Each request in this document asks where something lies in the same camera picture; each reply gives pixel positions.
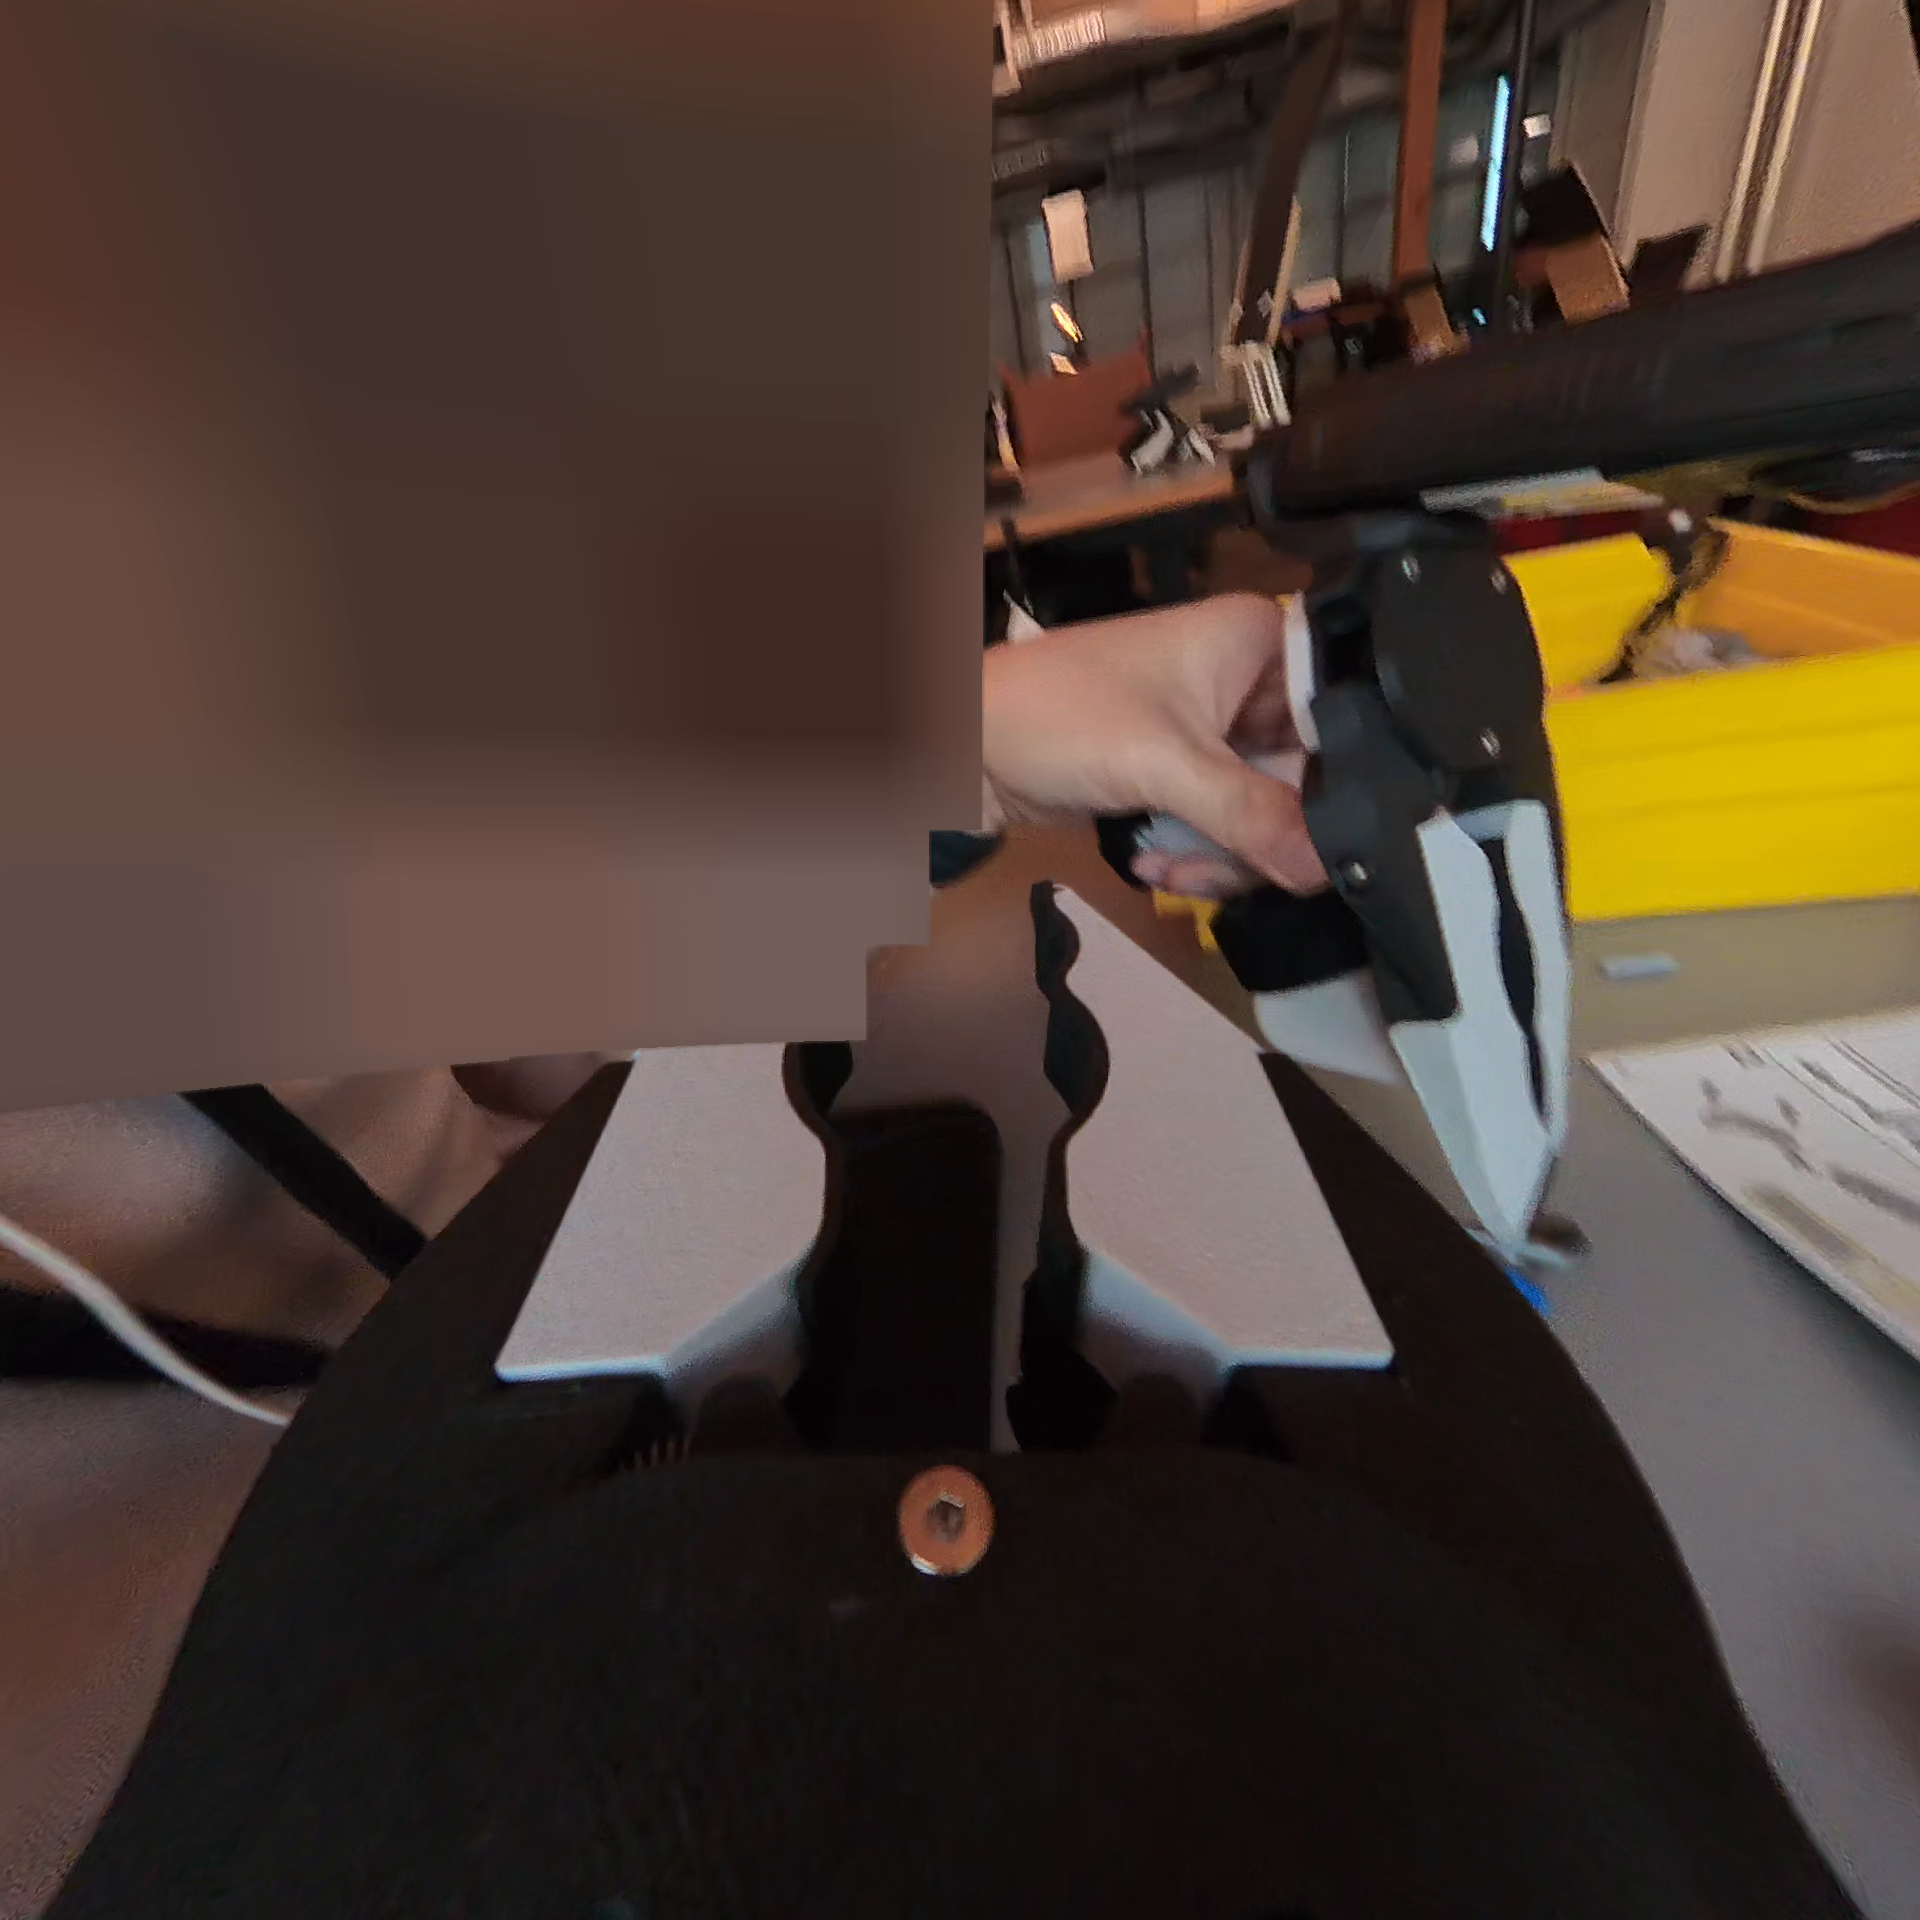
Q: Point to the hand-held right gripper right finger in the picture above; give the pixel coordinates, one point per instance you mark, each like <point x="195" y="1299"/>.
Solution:
<point x="1200" y="1186"/>

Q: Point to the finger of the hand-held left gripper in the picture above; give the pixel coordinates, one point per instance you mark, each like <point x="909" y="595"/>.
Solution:
<point x="1552" y="902"/>
<point x="1464" y="1079"/>

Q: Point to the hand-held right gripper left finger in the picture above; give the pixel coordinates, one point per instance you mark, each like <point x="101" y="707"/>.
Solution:
<point x="645" y="1202"/>

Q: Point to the small blue brick piece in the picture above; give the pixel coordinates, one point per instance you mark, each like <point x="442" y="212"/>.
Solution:
<point x="1531" y="1287"/>

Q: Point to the person's left hand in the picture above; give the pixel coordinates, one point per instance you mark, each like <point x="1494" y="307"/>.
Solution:
<point x="1124" y="721"/>

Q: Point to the small grey flat piece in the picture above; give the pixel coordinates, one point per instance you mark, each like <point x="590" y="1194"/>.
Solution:
<point x="1637" y="966"/>

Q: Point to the yellow plastic bin with parts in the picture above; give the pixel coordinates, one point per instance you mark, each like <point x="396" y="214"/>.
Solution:
<point x="1739" y="781"/>

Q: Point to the black padded bar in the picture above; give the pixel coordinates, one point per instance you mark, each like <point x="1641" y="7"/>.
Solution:
<point x="1588" y="398"/>

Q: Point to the instruction booklet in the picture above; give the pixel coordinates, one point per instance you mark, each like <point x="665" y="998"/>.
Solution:
<point x="1786" y="1141"/>

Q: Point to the background work table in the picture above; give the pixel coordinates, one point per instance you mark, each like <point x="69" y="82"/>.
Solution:
<point x="1109" y="505"/>

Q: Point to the brown cardboard box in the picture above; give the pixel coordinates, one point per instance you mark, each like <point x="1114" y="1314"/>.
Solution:
<point x="1072" y="405"/>

